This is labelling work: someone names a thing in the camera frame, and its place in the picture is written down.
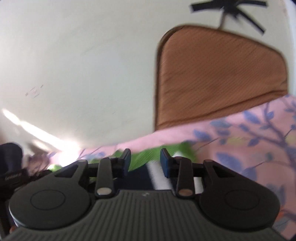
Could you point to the pink floral blanket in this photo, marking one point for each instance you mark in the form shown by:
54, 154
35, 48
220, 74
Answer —
233, 143

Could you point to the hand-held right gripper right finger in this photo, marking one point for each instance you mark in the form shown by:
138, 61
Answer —
164, 163

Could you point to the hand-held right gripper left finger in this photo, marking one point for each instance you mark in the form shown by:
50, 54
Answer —
127, 161

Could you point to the black tape mark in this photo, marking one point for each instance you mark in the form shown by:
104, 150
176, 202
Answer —
231, 7

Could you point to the brown ribbed cloth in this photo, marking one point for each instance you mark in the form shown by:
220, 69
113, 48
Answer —
219, 76

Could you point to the green cloth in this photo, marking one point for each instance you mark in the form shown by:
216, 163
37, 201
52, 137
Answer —
144, 156

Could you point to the navy white striped cloth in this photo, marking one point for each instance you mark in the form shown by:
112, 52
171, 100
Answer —
140, 180

